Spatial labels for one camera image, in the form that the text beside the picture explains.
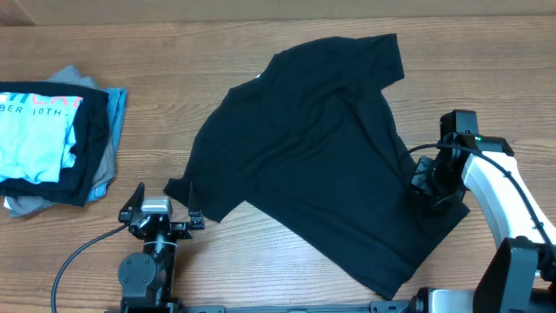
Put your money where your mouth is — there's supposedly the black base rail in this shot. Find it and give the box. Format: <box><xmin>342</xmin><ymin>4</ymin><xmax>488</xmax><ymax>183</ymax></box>
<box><xmin>107</xmin><ymin>300</ymin><xmax>410</xmax><ymax>313</ymax></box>

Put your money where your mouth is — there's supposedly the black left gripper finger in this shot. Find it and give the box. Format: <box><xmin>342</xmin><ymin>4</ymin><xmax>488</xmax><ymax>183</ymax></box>
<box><xmin>188</xmin><ymin>183</ymin><xmax>205</xmax><ymax>230</ymax></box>
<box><xmin>118</xmin><ymin>182</ymin><xmax>145</xmax><ymax>222</ymax></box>

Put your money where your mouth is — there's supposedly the folded grey shirt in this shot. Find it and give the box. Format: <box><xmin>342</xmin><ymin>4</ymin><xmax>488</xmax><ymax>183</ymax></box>
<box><xmin>1</xmin><ymin>66</ymin><xmax>123</xmax><ymax>215</ymax></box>

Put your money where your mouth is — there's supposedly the folded black printed t-shirt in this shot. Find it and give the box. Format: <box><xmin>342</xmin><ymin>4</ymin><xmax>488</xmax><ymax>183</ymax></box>
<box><xmin>1</xmin><ymin>90</ymin><xmax>83</xmax><ymax>185</ymax></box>

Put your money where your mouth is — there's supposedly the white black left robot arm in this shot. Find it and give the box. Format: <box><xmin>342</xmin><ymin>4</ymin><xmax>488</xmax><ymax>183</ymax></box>
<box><xmin>118</xmin><ymin>183</ymin><xmax>205</xmax><ymax>312</ymax></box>

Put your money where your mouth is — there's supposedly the folded blue shirt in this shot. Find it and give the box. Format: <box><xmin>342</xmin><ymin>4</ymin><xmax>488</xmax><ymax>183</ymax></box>
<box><xmin>87</xmin><ymin>88</ymin><xmax>127</xmax><ymax>202</ymax></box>

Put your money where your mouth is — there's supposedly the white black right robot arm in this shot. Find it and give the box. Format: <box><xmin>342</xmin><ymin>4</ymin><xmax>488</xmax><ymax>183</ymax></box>
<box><xmin>406</xmin><ymin>110</ymin><xmax>555</xmax><ymax>313</ymax></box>

